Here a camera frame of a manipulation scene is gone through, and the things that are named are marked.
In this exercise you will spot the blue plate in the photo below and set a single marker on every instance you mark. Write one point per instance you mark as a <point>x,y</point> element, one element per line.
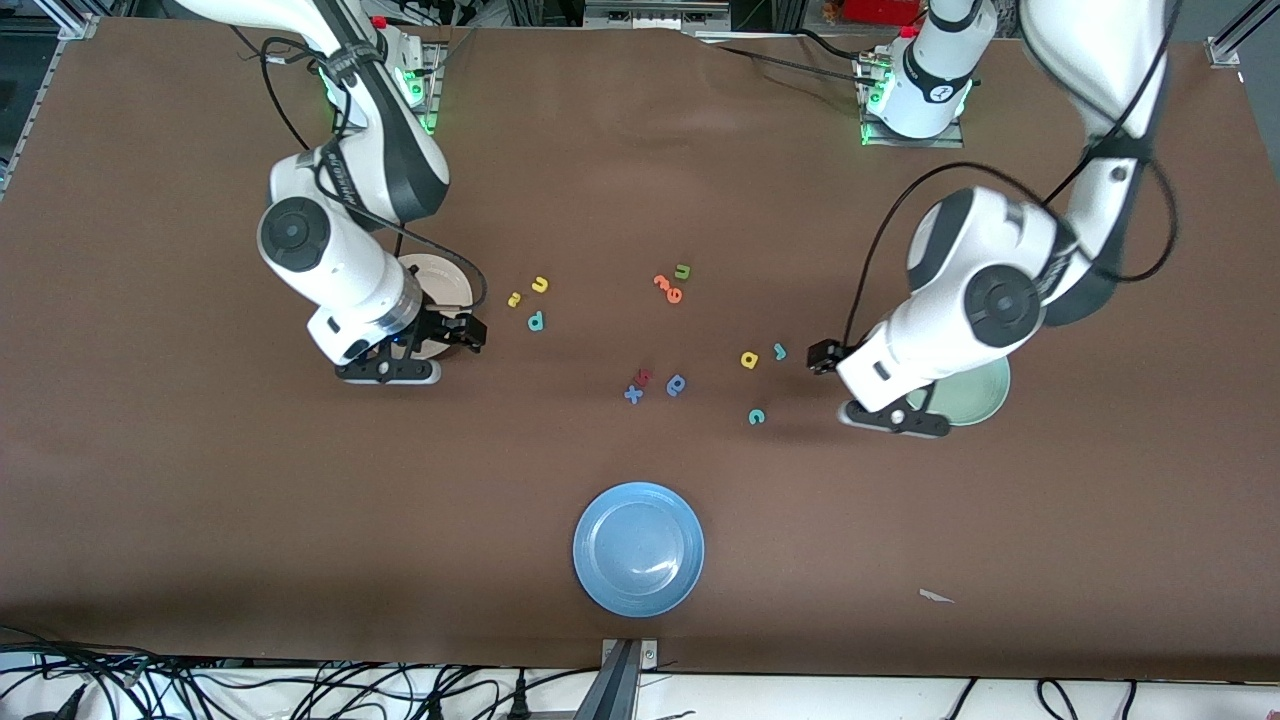
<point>638,549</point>

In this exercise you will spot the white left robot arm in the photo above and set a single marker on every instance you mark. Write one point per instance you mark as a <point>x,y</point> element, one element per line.
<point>960,290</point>

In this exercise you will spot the beige brown plate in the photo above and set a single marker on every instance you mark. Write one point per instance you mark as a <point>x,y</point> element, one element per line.
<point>445,285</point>

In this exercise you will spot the grey metal device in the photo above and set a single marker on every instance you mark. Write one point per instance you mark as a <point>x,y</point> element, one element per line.
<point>655,15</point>

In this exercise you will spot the black jack plug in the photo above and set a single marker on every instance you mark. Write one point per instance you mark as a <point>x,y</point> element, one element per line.
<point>65,705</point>

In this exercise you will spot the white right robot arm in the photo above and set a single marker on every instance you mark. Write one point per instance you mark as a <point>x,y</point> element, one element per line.
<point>335,255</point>

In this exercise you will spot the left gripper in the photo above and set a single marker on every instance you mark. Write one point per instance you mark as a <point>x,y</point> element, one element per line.
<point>824,356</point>

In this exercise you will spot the metal table bracket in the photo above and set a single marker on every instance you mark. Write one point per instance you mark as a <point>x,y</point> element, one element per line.
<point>620,675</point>

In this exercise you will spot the short aluminium profile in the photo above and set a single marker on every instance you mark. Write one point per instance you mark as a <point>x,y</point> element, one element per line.
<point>1235,42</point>

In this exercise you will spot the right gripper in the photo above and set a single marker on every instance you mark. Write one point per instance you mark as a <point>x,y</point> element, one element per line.
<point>441,329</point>

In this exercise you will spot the long aluminium profile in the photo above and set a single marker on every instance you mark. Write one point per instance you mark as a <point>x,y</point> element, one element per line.
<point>40,100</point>

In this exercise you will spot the pale green plate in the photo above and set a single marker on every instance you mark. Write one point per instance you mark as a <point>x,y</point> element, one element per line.
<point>975,400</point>

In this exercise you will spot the black power plug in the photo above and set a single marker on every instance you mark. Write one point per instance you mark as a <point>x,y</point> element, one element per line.
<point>519,700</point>
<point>435,708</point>

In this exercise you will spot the white paper scrap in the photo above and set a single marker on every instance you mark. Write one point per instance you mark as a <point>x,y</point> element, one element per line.
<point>934,596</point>

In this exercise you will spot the red box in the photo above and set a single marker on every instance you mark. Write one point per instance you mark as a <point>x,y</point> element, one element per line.
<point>880,10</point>

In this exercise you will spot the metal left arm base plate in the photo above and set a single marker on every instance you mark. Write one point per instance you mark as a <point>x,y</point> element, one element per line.
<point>950,143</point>

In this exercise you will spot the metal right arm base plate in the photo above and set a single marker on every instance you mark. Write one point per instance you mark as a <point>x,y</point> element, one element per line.
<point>434,100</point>

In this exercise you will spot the blue foam letter a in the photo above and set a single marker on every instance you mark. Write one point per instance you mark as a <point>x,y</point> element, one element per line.
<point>677,386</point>

